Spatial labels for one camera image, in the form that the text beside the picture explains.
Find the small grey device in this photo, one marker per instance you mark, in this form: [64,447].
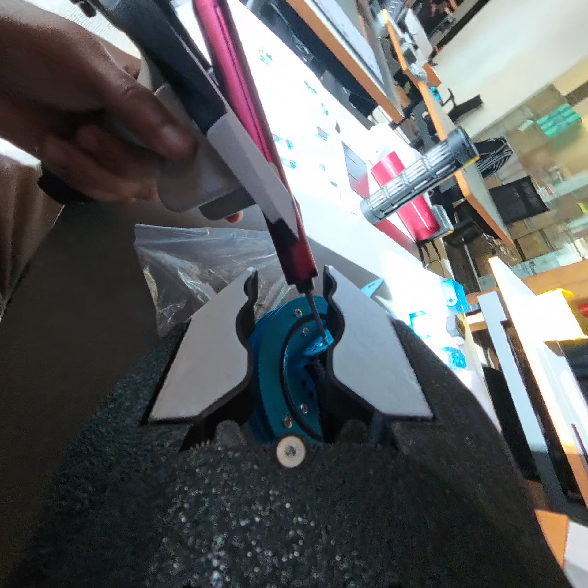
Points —
[442,219]

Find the printed instruction sheet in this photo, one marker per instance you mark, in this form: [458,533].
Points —
[312,151]

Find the large clear plastic bag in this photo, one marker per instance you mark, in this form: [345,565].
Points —
[193,257]

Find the person's brown trousers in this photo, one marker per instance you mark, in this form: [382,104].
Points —
[23,229]

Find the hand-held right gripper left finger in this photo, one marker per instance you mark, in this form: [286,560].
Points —
[206,367]

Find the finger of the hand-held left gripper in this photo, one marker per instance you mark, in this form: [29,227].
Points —
[257,174]

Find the blue perforated metal bracket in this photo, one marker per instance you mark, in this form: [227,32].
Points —
[454,358]

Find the black storage box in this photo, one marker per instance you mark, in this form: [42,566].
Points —
[519,200]

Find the white desk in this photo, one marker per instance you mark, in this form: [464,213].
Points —
[82,298]

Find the person's left hand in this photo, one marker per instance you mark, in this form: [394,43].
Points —
[69,101]

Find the blue toy robot arm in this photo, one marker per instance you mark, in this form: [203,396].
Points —
[275,367]

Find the white side table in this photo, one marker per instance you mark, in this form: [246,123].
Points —
[519,367]

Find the red electric screwdriver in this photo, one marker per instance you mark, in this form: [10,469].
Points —
[243,92]

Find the red cylindrical case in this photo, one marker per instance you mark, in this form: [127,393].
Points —
[413,220]

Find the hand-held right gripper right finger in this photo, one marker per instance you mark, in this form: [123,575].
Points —
[376,363]

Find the grey screwdriver bit holder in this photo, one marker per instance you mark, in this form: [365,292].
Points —
[413,179]

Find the thin blue U bracket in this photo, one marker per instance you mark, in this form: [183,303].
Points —
[417,324]

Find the dark-topped orange-edged desk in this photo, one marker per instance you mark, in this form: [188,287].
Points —
[358,59]

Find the blue round-ended metal bracket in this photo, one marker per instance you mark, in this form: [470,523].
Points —
[454,294]

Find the yellow plastic bin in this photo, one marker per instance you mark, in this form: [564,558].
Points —
[565,317]

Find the long orange-edged desk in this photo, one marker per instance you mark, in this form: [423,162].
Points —
[450,138]

